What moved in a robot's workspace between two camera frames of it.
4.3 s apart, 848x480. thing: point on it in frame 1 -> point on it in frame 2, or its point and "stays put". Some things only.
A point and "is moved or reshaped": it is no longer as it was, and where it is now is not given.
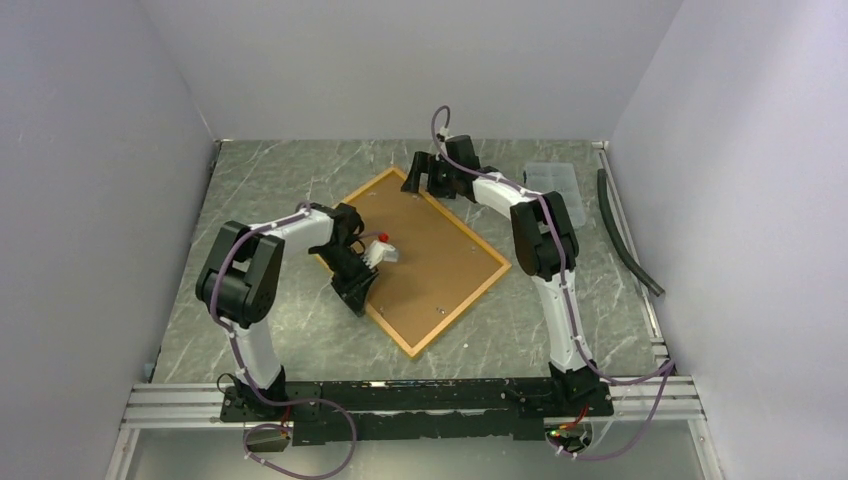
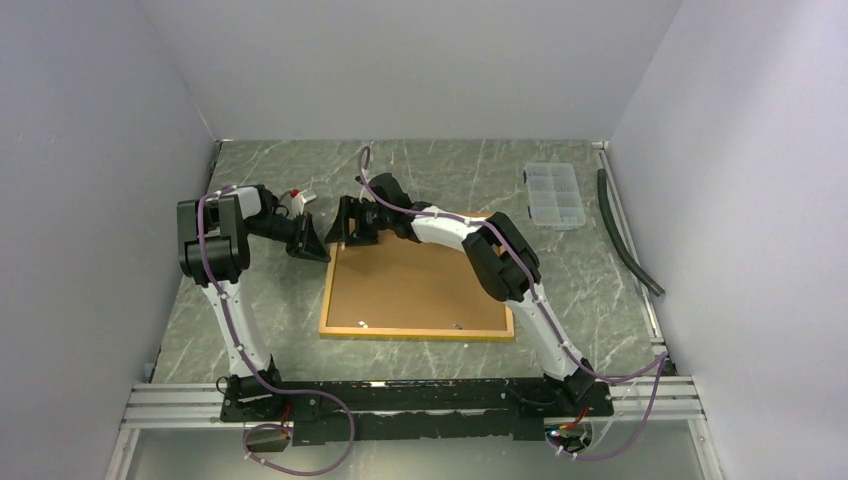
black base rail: x=337 y=412 stays put
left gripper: x=354 y=290 -> x=307 y=243
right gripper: x=423 y=163 -> x=351 y=208
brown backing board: x=439 y=265 is moved or reshaped
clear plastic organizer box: x=561 y=178 stays put
